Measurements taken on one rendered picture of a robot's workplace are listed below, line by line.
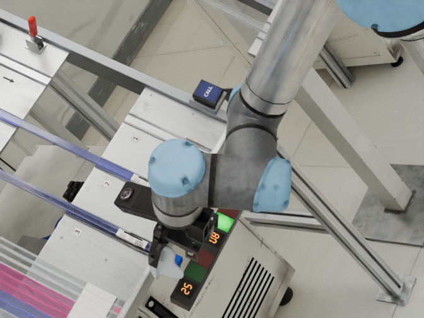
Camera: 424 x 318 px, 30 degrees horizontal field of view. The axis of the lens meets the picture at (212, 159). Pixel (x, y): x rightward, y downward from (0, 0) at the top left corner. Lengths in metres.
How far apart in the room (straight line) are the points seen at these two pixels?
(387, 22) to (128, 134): 0.84
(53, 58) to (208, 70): 1.68
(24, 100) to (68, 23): 2.05
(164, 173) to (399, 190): 1.22
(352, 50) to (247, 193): 1.56
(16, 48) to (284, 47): 0.80
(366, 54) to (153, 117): 1.13
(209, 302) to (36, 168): 0.65
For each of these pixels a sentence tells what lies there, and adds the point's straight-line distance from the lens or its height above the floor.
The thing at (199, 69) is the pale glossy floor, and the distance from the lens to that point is 3.36.
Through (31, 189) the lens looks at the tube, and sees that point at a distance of 1.53.
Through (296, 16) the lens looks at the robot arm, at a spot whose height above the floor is 1.05.
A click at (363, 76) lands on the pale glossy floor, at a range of 2.68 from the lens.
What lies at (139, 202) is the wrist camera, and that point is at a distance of 1.24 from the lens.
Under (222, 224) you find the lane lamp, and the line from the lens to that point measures 1.50.
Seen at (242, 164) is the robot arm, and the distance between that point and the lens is 1.06.
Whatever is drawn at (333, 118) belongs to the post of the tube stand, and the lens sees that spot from 1.94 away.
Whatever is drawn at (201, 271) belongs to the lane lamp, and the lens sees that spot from 1.47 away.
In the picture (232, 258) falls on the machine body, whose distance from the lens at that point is 2.02.
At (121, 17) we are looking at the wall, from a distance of 3.84.
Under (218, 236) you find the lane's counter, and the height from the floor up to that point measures 0.65.
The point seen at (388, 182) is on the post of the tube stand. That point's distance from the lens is 2.13.
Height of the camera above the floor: 1.55
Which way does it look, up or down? 33 degrees down
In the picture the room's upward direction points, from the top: 45 degrees counter-clockwise
